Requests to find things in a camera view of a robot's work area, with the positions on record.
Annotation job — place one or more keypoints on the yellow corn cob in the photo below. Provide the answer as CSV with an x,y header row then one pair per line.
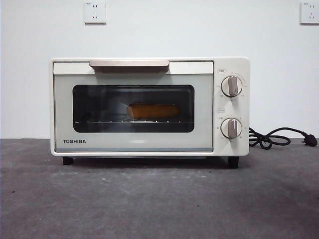
x,y
153,111

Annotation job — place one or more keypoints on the cream Toshiba toaster oven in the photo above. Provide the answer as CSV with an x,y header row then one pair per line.
x,y
231,107

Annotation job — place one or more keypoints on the cream oven knob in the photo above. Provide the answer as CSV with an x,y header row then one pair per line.
x,y
231,128
232,86

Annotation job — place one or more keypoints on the white wall socket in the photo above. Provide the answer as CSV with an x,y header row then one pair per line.
x,y
95,12
310,13

